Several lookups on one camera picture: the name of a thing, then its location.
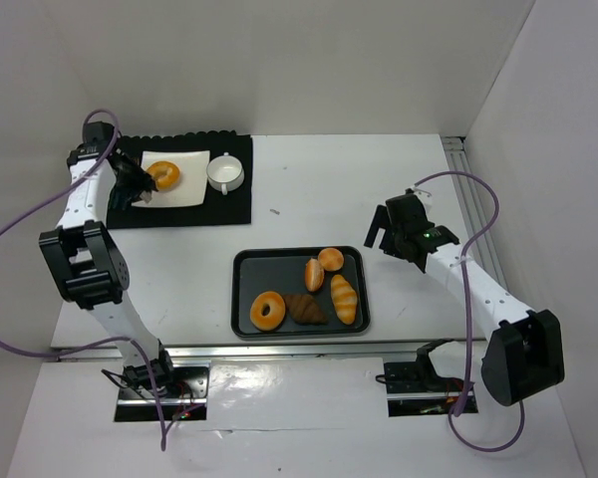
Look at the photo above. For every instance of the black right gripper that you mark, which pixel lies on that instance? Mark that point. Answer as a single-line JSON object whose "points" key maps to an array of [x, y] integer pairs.
{"points": [[385, 231]]}

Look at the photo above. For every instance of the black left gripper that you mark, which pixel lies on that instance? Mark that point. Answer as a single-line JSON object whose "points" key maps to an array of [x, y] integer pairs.
{"points": [[131, 180]]}

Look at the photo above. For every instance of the orange glazed donut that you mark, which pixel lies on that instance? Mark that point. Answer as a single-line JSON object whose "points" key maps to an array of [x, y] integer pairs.
{"points": [[165, 175]]}

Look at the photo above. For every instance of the split orange bun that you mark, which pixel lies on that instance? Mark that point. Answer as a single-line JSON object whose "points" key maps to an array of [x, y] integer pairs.
{"points": [[314, 275]]}

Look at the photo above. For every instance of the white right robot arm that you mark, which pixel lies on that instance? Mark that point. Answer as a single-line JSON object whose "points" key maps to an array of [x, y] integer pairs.
{"points": [[523, 354]]}

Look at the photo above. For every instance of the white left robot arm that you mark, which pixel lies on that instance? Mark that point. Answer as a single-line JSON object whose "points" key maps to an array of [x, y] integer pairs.
{"points": [[86, 264]]}

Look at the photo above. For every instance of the striped orange bread roll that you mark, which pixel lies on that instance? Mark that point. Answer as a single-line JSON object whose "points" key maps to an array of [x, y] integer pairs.
{"points": [[344, 299]]}

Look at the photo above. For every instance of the white square plate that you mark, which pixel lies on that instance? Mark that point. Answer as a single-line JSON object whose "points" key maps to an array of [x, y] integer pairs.
{"points": [[190, 190]]}

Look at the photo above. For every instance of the round orange bun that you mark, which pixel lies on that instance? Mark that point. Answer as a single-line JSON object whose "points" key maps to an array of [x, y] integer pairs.
{"points": [[331, 259]]}

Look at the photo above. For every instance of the black baking tray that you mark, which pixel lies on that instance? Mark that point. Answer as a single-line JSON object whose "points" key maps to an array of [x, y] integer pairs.
{"points": [[281, 270]]}

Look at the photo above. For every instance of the black placemat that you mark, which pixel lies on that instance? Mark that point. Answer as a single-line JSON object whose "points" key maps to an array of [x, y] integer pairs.
{"points": [[216, 209]]}

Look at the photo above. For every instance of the dark chocolate croissant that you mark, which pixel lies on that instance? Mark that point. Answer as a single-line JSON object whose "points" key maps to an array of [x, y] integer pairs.
{"points": [[304, 310]]}

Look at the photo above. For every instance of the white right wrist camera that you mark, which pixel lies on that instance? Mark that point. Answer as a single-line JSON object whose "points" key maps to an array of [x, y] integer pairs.
{"points": [[425, 197]]}

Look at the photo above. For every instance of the white cup with handle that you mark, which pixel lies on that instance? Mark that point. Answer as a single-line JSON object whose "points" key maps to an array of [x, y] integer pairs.
{"points": [[225, 174]]}

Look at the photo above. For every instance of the aluminium rail right side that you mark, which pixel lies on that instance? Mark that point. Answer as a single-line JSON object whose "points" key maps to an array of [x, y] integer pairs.
{"points": [[482, 250]]}

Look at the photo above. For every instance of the aluminium rail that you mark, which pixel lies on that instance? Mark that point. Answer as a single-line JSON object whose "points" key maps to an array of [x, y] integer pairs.
{"points": [[295, 350], [482, 250]]}

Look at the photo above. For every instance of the aluminium rail front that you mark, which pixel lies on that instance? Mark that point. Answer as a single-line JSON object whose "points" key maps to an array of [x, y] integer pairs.
{"points": [[295, 350]]}

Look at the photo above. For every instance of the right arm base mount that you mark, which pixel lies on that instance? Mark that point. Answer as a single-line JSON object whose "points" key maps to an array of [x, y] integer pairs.
{"points": [[415, 389]]}

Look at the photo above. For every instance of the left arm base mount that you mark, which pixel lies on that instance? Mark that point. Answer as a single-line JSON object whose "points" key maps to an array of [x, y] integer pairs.
{"points": [[184, 400]]}

